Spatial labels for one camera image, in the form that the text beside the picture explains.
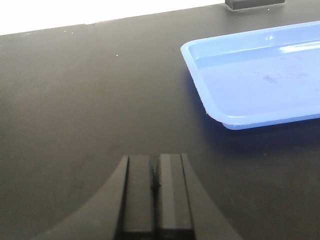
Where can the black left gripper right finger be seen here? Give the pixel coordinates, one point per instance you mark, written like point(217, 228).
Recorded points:
point(184, 210)

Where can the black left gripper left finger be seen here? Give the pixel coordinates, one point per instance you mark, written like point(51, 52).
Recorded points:
point(122, 209)

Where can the blue plastic tray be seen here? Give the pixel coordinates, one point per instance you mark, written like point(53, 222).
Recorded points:
point(258, 78)

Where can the black socket mounting box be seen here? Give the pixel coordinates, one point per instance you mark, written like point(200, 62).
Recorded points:
point(236, 5)

